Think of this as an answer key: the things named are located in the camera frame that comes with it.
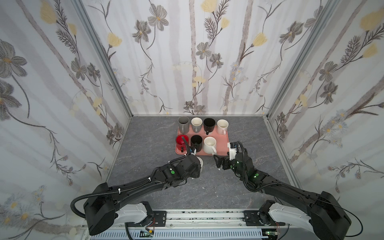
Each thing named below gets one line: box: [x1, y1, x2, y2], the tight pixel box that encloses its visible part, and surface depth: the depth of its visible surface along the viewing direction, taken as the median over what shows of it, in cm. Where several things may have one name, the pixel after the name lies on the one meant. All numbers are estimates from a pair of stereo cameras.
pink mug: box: [217, 119, 229, 135], surface depth 105 cm
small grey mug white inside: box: [190, 117, 203, 133], surface depth 106 cm
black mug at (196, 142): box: [190, 134, 203, 152], surface depth 98 cm
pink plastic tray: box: [175, 125, 230, 156], surface depth 100 cm
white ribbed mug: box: [203, 136, 217, 156], surface depth 96 cm
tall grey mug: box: [177, 116, 190, 135], surface depth 105 cm
